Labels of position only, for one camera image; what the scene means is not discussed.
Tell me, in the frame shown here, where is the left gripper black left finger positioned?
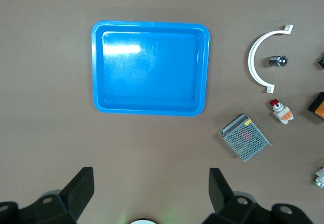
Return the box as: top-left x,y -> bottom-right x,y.
0,167 -> 95,224

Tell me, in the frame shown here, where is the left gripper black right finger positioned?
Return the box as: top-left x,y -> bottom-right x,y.
202,168 -> 313,224

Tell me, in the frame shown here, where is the dark cylindrical capacitor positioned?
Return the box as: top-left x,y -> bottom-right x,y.
268,55 -> 288,67

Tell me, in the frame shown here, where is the metal mesh power supply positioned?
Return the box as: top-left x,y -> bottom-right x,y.
219,114 -> 273,163

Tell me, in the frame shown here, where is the white round disc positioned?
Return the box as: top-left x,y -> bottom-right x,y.
129,218 -> 158,224

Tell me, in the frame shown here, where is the blue plastic tray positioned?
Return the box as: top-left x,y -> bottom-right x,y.
91,20 -> 212,118

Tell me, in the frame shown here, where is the orange black button box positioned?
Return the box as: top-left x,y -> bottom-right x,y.
307,91 -> 324,121

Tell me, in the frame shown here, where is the plain white pipe clamp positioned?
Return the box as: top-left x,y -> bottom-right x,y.
247,24 -> 294,94

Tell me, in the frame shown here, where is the red pushbutton switch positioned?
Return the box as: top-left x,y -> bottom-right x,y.
269,99 -> 295,126

